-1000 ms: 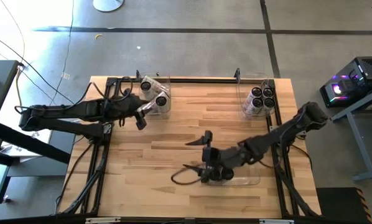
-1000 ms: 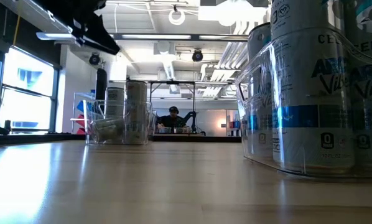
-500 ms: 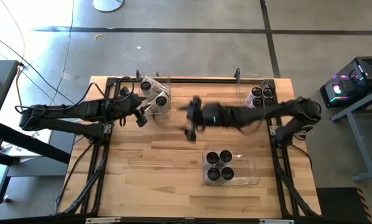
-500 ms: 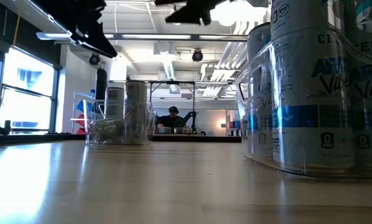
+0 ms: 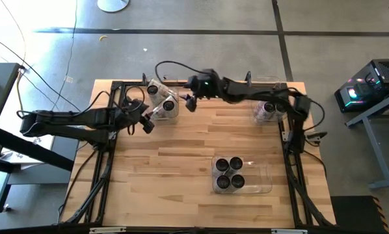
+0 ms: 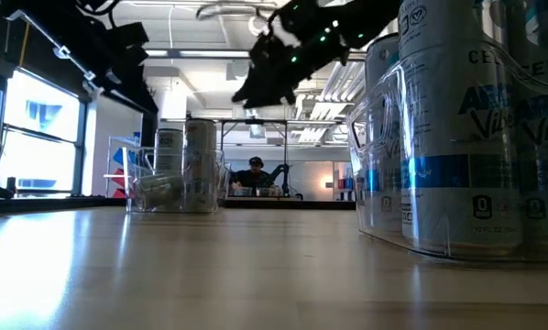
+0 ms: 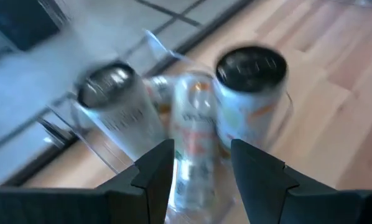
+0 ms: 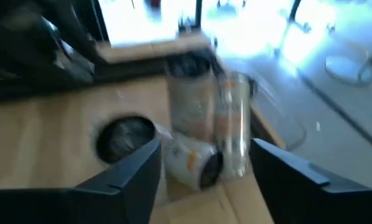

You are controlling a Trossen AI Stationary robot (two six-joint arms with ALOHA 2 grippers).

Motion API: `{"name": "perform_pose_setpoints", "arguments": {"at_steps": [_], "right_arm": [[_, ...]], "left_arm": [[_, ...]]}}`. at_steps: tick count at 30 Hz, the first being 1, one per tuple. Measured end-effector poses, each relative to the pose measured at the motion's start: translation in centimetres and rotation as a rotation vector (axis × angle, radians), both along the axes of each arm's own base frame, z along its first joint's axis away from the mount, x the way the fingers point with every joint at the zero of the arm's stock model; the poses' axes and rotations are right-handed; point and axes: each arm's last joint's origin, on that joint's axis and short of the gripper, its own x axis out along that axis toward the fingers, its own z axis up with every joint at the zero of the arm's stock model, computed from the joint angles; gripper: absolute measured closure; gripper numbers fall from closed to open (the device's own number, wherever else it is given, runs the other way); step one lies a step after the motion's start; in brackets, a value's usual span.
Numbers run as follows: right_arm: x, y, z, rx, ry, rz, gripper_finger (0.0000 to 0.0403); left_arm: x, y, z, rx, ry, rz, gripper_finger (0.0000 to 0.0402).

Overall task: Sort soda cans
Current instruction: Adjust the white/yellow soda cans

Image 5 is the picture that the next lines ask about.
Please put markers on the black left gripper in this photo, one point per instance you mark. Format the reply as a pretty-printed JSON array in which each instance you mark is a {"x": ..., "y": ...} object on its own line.
[{"x": 129, "y": 113}]

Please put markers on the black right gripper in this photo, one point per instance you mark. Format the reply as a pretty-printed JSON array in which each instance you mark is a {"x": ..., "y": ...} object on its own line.
[{"x": 204, "y": 84}]

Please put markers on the clear plastic bin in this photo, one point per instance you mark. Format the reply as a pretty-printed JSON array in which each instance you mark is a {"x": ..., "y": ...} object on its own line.
[
  {"x": 258, "y": 117},
  {"x": 259, "y": 178},
  {"x": 163, "y": 119}
]

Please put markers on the white can orange print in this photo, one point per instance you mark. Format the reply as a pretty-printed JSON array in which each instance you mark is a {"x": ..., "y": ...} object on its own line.
[
  {"x": 168, "y": 105},
  {"x": 153, "y": 90}
]

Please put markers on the white can blue palm print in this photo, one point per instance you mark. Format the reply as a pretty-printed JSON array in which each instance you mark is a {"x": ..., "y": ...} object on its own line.
[
  {"x": 222, "y": 164},
  {"x": 236, "y": 162},
  {"x": 223, "y": 182},
  {"x": 237, "y": 181}
]

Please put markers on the white can green palm print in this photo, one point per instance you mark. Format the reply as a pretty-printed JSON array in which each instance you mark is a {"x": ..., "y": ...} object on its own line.
[
  {"x": 268, "y": 107},
  {"x": 280, "y": 107}
]

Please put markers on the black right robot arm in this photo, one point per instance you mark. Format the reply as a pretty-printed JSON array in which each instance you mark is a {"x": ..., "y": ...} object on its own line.
[{"x": 256, "y": 94}]

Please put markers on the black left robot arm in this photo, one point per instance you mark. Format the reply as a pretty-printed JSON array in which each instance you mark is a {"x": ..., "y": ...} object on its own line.
[{"x": 67, "y": 122}]

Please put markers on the black table clamp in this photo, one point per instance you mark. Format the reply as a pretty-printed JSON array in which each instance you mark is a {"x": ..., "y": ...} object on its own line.
[
  {"x": 143, "y": 77},
  {"x": 248, "y": 76}
]

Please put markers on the white floor label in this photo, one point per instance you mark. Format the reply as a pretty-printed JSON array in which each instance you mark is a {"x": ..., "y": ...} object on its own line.
[{"x": 69, "y": 79}]

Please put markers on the yellow floor scrap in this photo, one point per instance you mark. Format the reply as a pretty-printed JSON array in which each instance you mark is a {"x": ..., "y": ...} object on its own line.
[{"x": 102, "y": 38}]

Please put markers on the white round stand base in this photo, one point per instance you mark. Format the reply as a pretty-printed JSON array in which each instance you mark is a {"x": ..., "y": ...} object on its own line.
[{"x": 113, "y": 5}]

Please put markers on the white paper sheet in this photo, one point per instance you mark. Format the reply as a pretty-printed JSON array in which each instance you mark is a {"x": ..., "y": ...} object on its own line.
[{"x": 17, "y": 158}]

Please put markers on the black computer with coloured lights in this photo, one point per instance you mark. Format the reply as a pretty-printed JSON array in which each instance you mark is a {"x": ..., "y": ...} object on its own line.
[{"x": 386, "y": 70}]

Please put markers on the black box with yellow stripes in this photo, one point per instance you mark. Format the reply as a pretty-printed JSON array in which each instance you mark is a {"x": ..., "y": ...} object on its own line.
[{"x": 357, "y": 214}]

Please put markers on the black aluminium table frame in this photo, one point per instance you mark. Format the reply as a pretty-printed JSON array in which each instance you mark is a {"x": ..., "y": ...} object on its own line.
[{"x": 214, "y": 84}]

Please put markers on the silver metal bracket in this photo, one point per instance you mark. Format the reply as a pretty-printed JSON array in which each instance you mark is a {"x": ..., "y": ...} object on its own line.
[
  {"x": 289, "y": 231},
  {"x": 108, "y": 230}
]

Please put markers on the grey metal desk frame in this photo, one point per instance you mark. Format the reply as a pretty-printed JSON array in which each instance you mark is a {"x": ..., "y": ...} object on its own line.
[{"x": 378, "y": 151}]

